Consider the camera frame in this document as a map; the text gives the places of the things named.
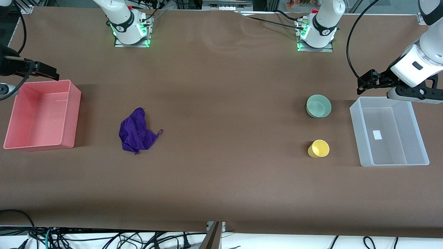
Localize yellow cup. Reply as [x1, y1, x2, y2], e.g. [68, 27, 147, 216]
[308, 139, 330, 158]

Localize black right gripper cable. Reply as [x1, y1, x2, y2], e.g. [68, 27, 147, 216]
[0, 59, 36, 101]

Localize purple cloth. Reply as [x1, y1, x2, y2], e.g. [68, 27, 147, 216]
[119, 107, 163, 155]

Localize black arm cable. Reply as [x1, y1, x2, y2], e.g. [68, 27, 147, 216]
[347, 0, 382, 81]
[13, 5, 27, 56]

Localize orange toy objects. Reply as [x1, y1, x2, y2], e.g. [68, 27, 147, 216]
[285, 0, 313, 10]

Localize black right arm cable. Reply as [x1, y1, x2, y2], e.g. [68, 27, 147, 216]
[13, 5, 27, 56]

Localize clear plastic bin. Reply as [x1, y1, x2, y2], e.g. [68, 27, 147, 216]
[349, 96, 430, 167]

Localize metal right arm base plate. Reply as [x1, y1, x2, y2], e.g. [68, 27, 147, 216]
[114, 16, 153, 48]

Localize grey metal frame rail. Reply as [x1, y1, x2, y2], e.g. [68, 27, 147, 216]
[202, 0, 254, 11]

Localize black base power cable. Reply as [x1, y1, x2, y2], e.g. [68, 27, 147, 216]
[238, 12, 302, 30]
[275, 10, 305, 23]

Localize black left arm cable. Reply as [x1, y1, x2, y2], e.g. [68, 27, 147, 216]
[347, 0, 382, 81]

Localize green plate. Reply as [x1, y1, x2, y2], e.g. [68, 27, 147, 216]
[306, 94, 332, 119]

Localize pink plastic bin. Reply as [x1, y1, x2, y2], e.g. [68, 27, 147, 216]
[3, 80, 82, 152]

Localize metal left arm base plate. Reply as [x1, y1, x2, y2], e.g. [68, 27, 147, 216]
[296, 18, 334, 53]

